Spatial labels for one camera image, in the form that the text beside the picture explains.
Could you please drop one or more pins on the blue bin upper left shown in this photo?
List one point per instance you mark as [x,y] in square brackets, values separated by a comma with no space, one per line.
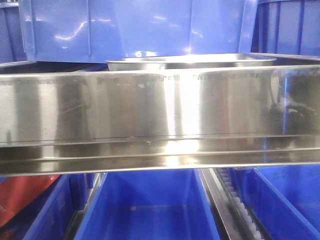
[11,41]

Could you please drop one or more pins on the blue bin lower centre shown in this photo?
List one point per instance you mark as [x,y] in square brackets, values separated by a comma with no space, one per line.
[149,205]

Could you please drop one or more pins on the red object in bin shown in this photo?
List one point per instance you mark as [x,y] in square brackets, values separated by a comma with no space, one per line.
[19,191]

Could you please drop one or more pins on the roller track rail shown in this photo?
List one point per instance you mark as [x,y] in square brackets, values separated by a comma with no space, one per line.
[233,219]

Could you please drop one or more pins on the small silver tray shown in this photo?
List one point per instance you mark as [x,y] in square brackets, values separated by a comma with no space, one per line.
[191,61]

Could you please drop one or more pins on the blue bin lower right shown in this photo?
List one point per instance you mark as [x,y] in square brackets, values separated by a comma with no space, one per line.
[285,199]

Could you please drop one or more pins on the blue bin upper right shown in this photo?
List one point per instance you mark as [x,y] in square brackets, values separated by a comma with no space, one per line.
[287,27]

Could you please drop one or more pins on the steel shelf front rail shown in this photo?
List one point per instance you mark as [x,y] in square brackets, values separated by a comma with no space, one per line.
[106,121]

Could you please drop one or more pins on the blue bin above tray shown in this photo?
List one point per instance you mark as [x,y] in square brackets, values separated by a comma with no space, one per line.
[94,31]

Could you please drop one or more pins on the blue bin lower left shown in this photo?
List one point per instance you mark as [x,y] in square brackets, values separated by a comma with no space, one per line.
[48,216]

